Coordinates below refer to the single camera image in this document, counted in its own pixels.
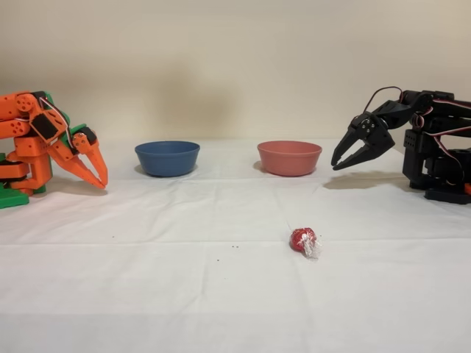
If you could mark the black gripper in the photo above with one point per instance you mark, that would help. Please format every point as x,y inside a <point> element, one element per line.
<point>369,131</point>

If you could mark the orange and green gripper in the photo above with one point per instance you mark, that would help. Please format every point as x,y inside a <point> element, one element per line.
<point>82,144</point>

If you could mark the red candy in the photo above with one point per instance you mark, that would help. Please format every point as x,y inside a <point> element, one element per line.
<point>299,239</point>

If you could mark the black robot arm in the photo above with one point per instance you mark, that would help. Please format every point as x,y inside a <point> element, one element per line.
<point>416,147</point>

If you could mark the green arm base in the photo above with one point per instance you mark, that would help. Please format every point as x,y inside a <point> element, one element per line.
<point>14,200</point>

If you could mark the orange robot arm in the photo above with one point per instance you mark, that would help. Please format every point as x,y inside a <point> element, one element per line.
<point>29,147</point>

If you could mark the red bowl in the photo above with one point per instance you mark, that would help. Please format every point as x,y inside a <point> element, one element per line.
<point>289,162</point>

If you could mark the blue bowl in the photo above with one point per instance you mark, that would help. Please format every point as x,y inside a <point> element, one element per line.
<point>167,162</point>

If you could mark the small orange clamp piece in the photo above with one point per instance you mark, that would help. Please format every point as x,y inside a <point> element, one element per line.
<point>468,188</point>

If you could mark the white tablecloth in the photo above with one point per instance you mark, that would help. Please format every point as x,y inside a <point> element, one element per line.
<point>184,294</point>

